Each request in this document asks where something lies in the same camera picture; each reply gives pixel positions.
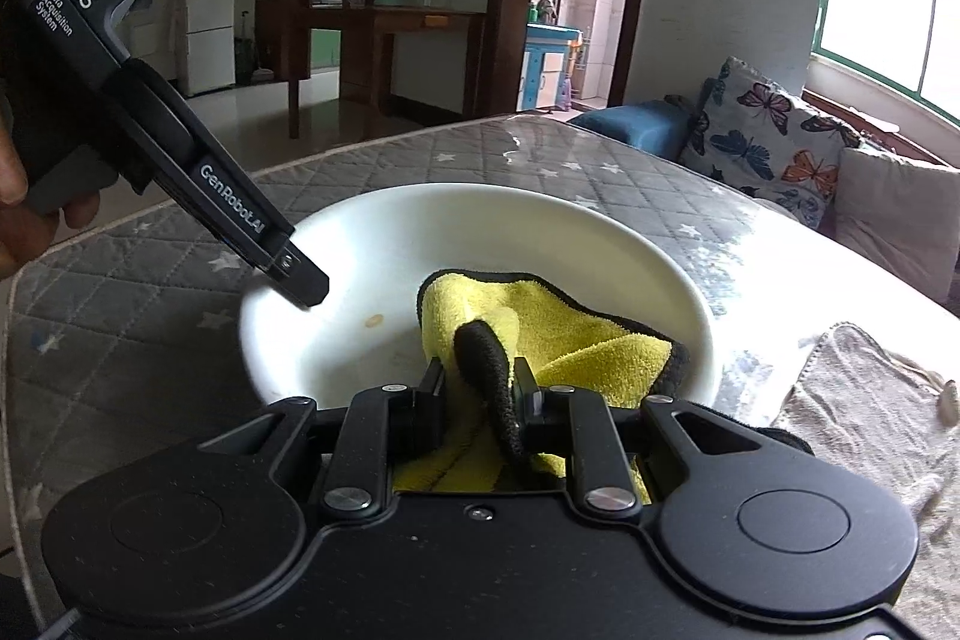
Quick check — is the blue and white cabinet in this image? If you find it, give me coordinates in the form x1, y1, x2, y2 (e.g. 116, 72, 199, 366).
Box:
521, 23, 584, 112

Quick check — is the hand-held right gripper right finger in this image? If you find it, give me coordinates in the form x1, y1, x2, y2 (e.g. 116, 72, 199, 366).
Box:
514, 361, 758, 515

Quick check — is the large butterfly print pillow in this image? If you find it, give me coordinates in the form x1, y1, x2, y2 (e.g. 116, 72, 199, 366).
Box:
679, 56, 863, 229

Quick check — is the white bowl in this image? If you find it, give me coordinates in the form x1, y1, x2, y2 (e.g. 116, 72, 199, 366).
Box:
238, 182, 727, 431

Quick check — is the grey towel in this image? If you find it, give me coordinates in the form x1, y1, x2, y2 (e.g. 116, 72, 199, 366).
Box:
772, 321, 960, 640

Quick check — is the wooden desk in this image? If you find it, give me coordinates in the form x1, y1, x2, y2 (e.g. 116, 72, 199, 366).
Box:
289, 2, 488, 140

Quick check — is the blue sofa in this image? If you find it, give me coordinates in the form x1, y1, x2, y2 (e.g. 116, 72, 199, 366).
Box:
566, 89, 960, 169

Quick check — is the person's left hand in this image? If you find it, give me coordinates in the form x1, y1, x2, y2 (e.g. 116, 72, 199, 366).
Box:
0, 87, 102, 281

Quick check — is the white fridge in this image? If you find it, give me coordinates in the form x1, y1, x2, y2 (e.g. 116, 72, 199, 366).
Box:
184, 0, 239, 97

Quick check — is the grey quilted mattress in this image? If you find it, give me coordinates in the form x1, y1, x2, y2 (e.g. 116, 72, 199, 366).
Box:
0, 111, 960, 640

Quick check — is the yellow microfibre cloth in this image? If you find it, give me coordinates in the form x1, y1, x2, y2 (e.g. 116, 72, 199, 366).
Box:
390, 269, 815, 510

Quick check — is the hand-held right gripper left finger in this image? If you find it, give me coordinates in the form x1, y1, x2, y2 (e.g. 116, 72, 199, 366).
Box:
196, 359, 451, 521

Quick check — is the beige pillow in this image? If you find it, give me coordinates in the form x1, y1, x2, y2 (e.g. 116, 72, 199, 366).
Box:
832, 147, 960, 304

